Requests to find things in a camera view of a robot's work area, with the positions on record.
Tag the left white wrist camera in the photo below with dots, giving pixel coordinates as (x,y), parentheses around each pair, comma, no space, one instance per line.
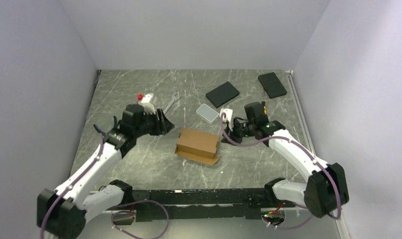
(147,101)

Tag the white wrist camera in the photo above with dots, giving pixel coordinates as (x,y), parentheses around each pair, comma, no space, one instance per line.
(147,101)
(226,115)

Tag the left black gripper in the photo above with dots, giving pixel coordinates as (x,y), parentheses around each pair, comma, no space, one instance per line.
(163,126)

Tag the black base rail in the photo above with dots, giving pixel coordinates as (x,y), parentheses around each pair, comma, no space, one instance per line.
(247,203)

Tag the brown cardboard box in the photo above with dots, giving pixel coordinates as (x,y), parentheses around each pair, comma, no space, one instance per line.
(197,146)

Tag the yellow black screwdriver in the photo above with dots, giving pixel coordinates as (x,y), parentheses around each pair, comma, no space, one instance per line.
(263,102)

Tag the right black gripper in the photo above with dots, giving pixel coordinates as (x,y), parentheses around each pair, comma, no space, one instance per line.
(236,138)

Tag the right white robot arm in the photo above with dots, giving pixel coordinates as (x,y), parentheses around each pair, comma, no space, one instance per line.
(324,191)

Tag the silver open-end wrench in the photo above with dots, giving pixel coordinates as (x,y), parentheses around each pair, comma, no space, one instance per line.
(176,96)

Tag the blue handled pliers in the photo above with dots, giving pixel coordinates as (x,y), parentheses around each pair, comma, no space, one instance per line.
(104,129)

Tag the black flat network switch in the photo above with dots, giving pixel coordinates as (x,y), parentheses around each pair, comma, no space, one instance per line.
(222,94)

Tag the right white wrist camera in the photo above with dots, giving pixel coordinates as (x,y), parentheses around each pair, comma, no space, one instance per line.
(226,115)

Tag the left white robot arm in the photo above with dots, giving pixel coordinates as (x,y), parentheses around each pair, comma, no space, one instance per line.
(64,211)

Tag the black ported switch box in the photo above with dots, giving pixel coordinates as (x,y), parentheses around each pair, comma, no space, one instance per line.
(272,85)

